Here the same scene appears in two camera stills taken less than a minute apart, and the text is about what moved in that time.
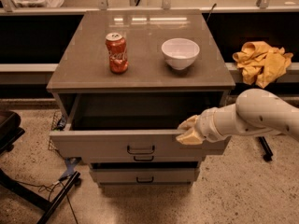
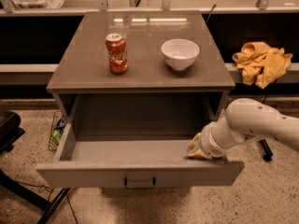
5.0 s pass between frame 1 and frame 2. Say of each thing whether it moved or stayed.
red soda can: stayed
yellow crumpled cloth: stayed
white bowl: stayed
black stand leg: stayed
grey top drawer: moved
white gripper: moved
